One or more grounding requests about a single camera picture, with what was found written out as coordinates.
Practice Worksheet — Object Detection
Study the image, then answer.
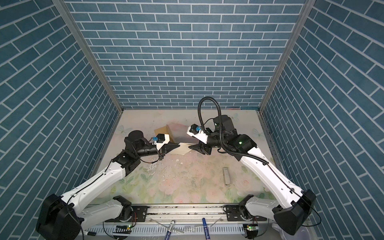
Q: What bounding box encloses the left circuit board green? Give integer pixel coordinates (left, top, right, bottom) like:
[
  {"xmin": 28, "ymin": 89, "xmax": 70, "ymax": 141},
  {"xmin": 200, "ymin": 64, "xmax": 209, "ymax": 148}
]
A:
[{"xmin": 112, "ymin": 226, "xmax": 132, "ymax": 240}]

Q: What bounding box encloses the circuit board green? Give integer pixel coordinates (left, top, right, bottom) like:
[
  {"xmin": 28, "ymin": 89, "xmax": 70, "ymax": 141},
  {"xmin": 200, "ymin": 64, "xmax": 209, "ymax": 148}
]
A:
[
  {"xmin": 243, "ymin": 224, "xmax": 260, "ymax": 240},
  {"xmin": 112, "ymin": 226, "xmax": 132, "ymax": 240}
]

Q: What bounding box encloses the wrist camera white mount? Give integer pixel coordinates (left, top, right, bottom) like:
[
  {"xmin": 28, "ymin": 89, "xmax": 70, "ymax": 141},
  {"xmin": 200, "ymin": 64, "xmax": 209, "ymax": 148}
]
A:
[
  {"xmin": 187, "ymin": 124, "xmax": 209, "ymax": 144},
  {"xmin": 152, "ymin": 134, "xmax": 170, "ymax": 151}
]

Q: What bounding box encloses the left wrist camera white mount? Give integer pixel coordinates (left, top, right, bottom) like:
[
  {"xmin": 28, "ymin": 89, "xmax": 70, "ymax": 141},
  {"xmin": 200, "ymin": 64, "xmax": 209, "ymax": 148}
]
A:
[{"xmin": 152, "ymin": 134, "xmax": 170, "ymax": 151}]

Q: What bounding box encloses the right circuit board green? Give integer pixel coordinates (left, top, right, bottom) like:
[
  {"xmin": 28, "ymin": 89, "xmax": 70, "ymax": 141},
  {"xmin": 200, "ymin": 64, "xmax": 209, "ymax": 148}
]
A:
[{"xmin": 243, "ymin": 224, "xmax": 260, "ymax": 240}]

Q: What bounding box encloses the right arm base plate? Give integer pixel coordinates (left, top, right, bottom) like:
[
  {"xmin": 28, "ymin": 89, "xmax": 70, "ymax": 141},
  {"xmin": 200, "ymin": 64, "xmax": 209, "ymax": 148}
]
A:
[{"xmin": 223, "ymin": 205, "xmax": 267, "ymax": 222}]

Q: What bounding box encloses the cream letter paper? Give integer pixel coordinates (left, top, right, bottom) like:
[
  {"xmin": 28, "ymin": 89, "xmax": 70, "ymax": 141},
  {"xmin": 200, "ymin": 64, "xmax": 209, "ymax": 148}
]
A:
[{"xmin": 171, "ymin": 143, "xmax": 194, "ymax": 156}]

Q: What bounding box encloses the black corrugated cable conduit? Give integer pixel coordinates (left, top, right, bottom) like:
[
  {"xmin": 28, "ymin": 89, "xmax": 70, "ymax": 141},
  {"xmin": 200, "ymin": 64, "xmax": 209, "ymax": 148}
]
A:
[{"xmin": 197, "ymin": 96, "xmax": 269, "ymax": 166}]

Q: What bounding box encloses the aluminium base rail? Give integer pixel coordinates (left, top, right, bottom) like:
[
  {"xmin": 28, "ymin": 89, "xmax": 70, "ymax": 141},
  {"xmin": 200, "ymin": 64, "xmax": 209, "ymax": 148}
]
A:
[{"xmin": 56, "ymin": 202, "xmax": 313, "ymax": 238}]

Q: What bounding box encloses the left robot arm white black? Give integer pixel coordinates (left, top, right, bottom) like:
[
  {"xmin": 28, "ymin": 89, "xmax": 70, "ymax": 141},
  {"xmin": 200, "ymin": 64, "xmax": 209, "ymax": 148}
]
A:
[{"xmin": 36, "ymin": 130, "xmax": 180, "ymax": 240}]

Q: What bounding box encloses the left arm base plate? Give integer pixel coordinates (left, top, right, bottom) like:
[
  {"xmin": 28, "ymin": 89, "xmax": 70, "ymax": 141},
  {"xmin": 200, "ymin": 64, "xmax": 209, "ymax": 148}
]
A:
[{"xmin": 119, "ymin": 206, "xmax": 149, "ymax": 223}]

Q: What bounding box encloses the blue white marker pen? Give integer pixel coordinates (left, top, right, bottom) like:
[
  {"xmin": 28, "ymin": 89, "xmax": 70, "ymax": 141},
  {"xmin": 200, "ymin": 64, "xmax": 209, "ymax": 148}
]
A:
[{"xmin": 164, "ymin": 221, "xmax": 175, "ymax": 240}]

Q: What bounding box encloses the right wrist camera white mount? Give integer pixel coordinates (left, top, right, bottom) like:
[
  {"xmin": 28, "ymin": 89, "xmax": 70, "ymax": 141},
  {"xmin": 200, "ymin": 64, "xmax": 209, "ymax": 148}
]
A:
[{"xmin": 187, "ymin": 124, "xmax": 209, "ymax": 144}]

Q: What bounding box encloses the brown kraft envelope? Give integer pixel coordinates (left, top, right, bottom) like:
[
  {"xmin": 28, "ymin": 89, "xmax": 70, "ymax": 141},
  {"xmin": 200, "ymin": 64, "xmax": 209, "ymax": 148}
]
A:
[{"xmin": 154, "ymin": 125, "xmax": 176, "ymax": 143}]

